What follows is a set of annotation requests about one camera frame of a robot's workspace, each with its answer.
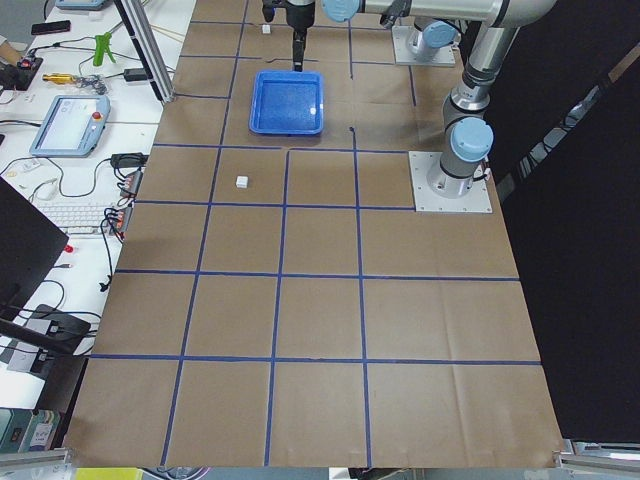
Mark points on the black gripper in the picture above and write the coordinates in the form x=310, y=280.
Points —
x=298, y=15

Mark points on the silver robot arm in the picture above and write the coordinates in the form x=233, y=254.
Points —
x=428, y=36
x=468, y=137

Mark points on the blue plastic tray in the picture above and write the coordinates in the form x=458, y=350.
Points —
x=287, y=103

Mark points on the black power adapter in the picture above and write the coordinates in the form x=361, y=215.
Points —
x=135, y=75

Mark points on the black smartphone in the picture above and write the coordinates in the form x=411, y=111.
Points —
x=47, y=28

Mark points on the blue teach pendant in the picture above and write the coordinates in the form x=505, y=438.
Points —
x=72, y=127
x=85, y=5

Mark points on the yellow brass tool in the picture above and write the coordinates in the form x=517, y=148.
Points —
x=59, y=78

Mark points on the brown paper table cover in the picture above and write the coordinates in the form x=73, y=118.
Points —
x=315, y=318

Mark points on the white keyboard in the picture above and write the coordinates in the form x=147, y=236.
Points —
x=79, y=218

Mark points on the black monitor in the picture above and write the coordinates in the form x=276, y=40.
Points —
x=30, y=245

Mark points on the black monitor stand base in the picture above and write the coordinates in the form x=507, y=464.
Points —
x=48, y=334

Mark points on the wrist black camera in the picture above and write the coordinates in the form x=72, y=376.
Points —
x=269, y=8

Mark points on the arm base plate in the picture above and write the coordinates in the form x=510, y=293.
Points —
x=436, y=192
x=443, y=58

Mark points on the aluminium frame post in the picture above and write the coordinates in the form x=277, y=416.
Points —
x=140, y=32

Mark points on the green handled reach grabber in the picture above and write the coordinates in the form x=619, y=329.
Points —
x=102, y=49

